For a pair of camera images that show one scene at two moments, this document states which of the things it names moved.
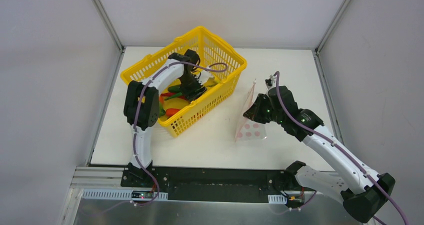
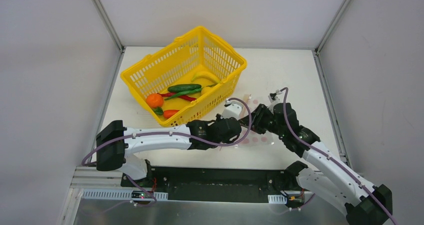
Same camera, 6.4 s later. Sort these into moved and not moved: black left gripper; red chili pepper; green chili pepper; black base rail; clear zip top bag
Moved: black left gripper; clear zip top bag
Not moved: red chili pepper; black base rail; green chili pepper
